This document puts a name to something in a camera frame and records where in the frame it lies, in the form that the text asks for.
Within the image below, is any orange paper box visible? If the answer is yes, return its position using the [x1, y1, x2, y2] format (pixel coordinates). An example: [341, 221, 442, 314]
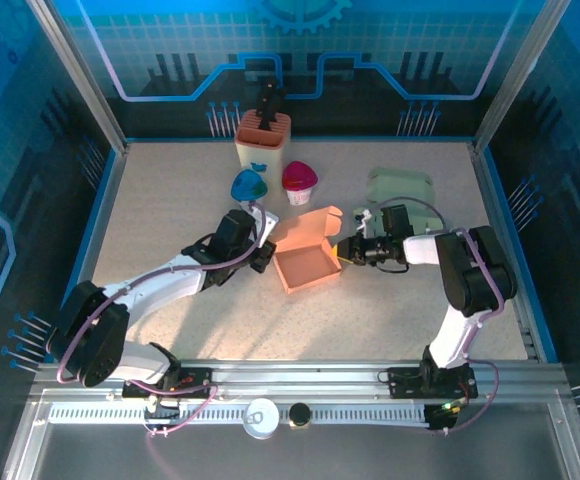
[272, 204, 344, 296]

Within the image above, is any green paper box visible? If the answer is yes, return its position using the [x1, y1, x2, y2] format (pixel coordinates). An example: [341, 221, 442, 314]
[364, 167, 450, 234]

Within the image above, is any yogurt cup blue lid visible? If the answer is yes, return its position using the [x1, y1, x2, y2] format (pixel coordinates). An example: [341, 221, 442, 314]
[229, 168, 270, 204]

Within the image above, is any yogurt cup pink lid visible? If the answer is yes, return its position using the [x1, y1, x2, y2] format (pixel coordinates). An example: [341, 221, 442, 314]
[281, 160, 320, 207]

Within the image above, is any cream knife block orange top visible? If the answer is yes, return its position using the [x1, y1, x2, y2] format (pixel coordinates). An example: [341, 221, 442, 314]
[234, 109, 292, 184]

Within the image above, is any white round tin can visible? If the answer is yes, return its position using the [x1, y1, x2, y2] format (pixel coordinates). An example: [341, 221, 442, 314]
[242, 397, 280, 440]

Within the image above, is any black round knob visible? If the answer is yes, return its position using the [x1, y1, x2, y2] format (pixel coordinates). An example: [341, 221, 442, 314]
[288, 402, 312, 429]

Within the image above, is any black controller board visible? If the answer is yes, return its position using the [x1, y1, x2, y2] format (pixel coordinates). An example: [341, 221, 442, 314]
[427, 399, 466, 432]

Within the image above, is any grey metal shelf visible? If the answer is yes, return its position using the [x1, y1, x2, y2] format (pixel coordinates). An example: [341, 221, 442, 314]
[0, 389, 580, 480]

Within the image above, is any aluminium mounting rail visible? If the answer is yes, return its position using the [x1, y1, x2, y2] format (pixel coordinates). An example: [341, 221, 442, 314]
[29, 359, 569, 397]

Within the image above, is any aluminium side rail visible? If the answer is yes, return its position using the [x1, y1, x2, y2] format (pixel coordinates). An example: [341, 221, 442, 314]
[469, 142, 559, 361]
[44, 142, 131, 361]

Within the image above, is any black handled knife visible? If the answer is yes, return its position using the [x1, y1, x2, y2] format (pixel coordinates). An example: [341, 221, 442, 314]
[258, 77, 280, 109]
[257, 92, 287, 132]

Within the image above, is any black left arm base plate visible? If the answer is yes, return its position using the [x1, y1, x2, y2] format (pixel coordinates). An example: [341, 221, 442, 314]
[121, 366, 215, 401]

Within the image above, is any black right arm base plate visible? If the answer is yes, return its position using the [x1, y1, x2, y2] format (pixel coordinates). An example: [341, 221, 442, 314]
[386, 364, 480, 401]

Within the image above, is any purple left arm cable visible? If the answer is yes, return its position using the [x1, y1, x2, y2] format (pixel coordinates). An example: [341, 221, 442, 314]
[55, 199, 267, 439]

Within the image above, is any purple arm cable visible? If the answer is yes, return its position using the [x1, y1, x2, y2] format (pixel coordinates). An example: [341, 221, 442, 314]
[55, 199, 267, 439]
[367, 197, 501, 434]

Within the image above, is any white slotted cable duct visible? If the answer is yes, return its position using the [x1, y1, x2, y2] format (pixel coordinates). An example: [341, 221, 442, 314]
[48, 403, 431, 426]

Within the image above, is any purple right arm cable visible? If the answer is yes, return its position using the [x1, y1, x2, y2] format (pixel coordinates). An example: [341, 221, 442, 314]
[367, 197, 501, 434]

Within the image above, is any aluminium frame post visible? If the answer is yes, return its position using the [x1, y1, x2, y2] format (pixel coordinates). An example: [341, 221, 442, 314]
[472, 0, 571, 151]
[24, 0, 131, 154]

